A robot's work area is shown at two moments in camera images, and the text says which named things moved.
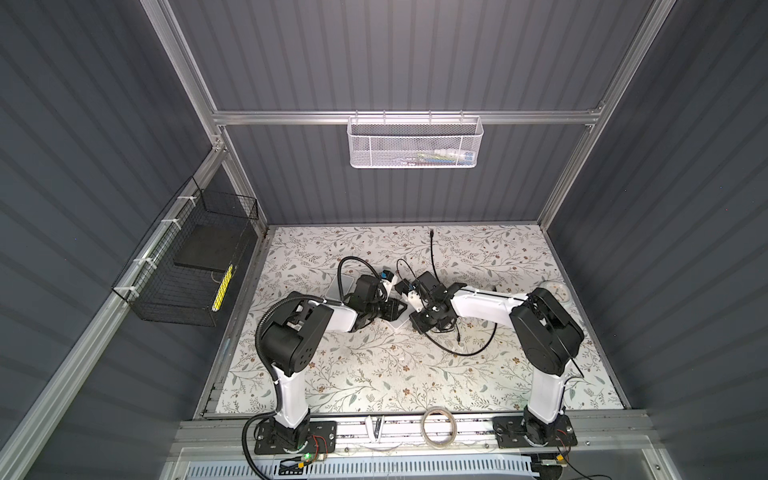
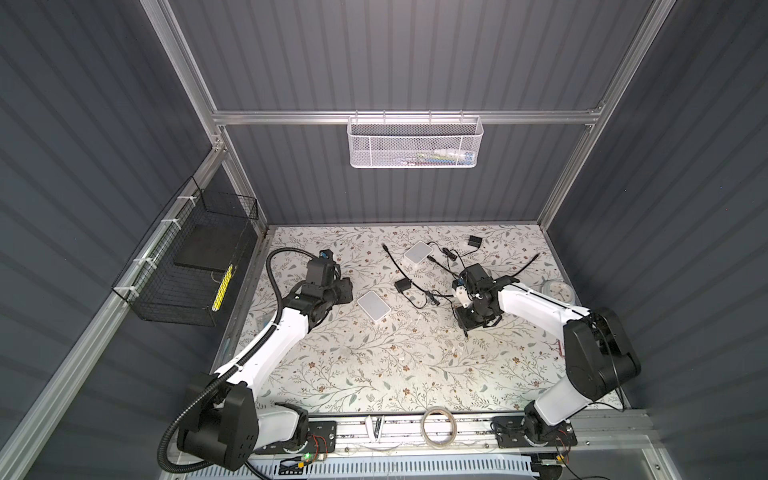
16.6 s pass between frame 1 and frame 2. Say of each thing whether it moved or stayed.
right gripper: moved
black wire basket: stayed
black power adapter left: stayed
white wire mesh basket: stayed
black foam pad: stayed
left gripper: moved
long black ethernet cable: moved
